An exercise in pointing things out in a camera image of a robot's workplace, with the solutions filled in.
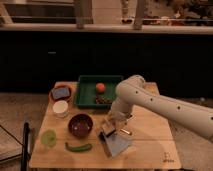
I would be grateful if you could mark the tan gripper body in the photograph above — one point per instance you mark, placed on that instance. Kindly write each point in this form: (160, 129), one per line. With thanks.
(109, 124)

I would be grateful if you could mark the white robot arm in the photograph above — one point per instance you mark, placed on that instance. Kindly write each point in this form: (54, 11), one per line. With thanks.
(131, 91)

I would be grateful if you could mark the dark purple bowl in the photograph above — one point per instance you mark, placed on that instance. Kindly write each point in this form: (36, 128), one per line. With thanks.
(80, 125)

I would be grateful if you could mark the blue grey folded cloth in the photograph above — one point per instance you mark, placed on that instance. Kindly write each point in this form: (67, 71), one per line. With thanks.
(115, 143)

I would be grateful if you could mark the brown nuts pile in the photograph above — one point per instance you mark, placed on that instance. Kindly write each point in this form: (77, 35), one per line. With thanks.
(101, 100)

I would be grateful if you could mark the green plastic tray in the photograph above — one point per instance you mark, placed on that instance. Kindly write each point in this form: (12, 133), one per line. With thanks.
(86, 93)

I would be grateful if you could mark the orange ball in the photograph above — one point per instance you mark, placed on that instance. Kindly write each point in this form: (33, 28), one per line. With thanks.
(100, 87)

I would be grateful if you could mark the green cucumber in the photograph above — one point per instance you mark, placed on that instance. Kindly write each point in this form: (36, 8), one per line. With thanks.
(81, 148)

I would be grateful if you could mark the white cup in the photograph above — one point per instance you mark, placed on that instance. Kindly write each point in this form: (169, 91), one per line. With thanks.
(60, 108)

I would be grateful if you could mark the orange-rimmed plate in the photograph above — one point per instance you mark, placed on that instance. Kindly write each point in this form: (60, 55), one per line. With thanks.
(66, 99)

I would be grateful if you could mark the blue sponge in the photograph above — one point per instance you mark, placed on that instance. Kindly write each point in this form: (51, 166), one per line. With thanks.
(61, 92)

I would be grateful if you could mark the light green cup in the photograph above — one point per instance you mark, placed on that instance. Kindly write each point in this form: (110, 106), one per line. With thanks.
(48, 138)

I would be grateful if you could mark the black chair frame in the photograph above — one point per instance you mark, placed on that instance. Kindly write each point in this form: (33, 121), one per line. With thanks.
(25, 154)

